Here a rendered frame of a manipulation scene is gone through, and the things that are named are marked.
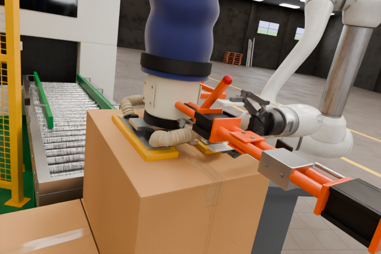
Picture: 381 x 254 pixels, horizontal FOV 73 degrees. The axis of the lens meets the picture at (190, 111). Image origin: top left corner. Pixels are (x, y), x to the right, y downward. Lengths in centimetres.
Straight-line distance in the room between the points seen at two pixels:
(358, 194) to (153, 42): 58
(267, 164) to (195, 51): 38
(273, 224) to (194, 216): 81
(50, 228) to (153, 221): 58
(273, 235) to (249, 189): 75
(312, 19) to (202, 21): 47
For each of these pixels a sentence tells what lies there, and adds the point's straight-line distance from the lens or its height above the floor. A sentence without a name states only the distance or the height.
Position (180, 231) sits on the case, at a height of 83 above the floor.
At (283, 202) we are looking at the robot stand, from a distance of 138.
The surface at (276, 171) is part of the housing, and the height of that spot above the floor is 107.
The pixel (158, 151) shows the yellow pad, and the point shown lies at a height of 96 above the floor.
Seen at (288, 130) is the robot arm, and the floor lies 106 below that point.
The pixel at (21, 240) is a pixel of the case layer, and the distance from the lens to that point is 111.
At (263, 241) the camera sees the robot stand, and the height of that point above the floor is 36.
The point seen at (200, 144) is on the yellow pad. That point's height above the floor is 96.
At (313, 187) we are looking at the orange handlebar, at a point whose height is 108.
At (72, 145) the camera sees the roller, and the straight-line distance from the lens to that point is 175.
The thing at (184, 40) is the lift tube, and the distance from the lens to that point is 72.
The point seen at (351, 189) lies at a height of 110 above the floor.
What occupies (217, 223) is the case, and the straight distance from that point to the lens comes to 74.
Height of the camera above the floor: 127
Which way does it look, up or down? 15 degrees down
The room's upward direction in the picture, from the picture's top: 9 degrees clockwise
